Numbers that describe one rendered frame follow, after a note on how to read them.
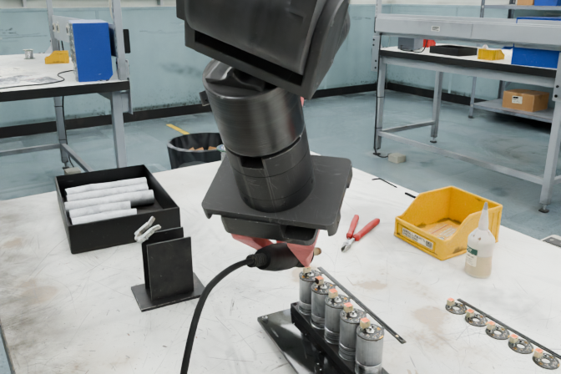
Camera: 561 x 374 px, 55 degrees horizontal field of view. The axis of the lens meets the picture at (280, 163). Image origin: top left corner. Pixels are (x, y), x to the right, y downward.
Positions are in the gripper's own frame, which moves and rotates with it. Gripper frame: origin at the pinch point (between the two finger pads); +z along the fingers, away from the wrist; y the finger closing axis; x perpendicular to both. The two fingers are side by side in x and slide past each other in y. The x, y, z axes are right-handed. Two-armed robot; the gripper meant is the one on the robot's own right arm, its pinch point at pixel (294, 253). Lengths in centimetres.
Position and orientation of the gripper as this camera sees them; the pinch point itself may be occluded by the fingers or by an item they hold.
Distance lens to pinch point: 46.8
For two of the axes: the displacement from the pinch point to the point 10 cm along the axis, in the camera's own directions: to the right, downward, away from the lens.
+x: -2.9, 7.1, -6.4
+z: 1.6, 6.9, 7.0
